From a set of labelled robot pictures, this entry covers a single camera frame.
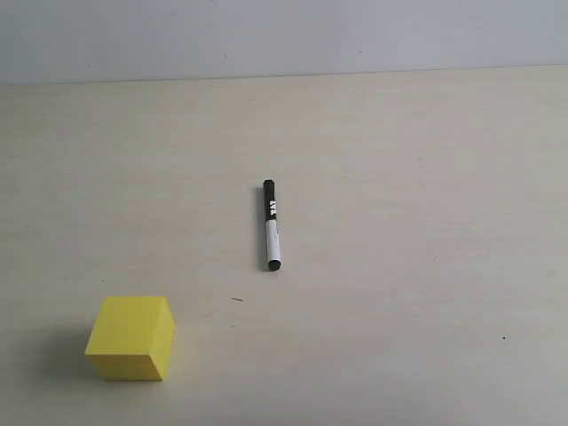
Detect black and white marker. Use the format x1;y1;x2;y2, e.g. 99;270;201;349
263;179;282;272

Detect yellow cube block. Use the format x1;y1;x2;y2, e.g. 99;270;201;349
84;296;176;382

